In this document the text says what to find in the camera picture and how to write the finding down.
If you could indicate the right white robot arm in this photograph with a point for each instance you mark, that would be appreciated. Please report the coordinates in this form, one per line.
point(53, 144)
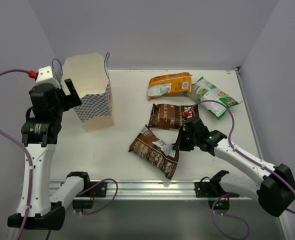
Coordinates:
point(272, 186)

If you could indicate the brown chocolate snack bag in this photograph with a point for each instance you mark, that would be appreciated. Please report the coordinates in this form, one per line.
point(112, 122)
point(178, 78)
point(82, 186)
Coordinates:
point(170, 117)

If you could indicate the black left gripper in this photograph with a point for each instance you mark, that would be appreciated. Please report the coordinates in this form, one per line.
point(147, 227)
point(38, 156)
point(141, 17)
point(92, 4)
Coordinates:
point(71, 99)

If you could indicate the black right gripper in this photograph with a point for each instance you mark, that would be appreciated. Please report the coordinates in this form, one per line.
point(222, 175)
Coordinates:
point(179, 145)

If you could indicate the aluminium front rail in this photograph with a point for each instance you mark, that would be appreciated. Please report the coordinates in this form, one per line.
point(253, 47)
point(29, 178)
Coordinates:
point(153, 190)

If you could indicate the green Chuba snack bag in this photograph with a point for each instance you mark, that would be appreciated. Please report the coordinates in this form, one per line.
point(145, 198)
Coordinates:
point(203, 90)

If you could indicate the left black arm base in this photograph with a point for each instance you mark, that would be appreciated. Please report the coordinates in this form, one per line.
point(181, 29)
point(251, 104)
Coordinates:
point(85, 201)

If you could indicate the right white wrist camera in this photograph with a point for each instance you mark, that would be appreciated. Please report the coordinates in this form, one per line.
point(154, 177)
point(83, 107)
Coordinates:
point(186, 114)

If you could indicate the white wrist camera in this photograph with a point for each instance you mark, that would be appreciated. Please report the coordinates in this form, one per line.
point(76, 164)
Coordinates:
point(186, 114)
point(47, 75)

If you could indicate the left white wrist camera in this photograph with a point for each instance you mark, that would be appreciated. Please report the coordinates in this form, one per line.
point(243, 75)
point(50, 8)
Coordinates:
point(47, 75)

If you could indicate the orange chips bag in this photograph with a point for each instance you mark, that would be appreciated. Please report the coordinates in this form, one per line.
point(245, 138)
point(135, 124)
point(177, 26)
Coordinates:
point(170, 84)

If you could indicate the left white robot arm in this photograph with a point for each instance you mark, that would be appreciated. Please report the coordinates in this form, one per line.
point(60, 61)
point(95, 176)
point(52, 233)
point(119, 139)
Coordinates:
point(37, 209)

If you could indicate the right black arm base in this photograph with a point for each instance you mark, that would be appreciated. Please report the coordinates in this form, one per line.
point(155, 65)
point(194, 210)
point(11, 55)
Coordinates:
point(211, 188)

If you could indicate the blue checkered paper bag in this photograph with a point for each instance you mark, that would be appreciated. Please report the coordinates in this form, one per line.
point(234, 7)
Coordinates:
point(90, 76)

